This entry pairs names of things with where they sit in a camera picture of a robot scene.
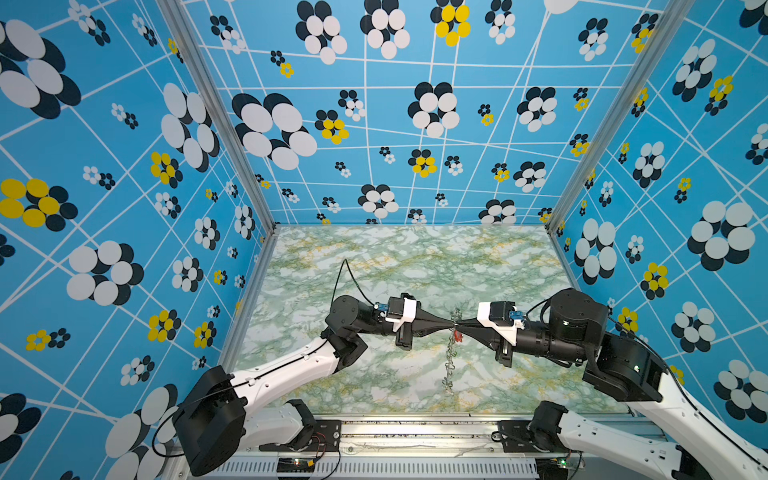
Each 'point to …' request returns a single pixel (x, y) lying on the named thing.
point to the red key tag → (458, 336)
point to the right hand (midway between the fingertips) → (462, 321)
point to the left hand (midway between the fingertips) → (451, 326)
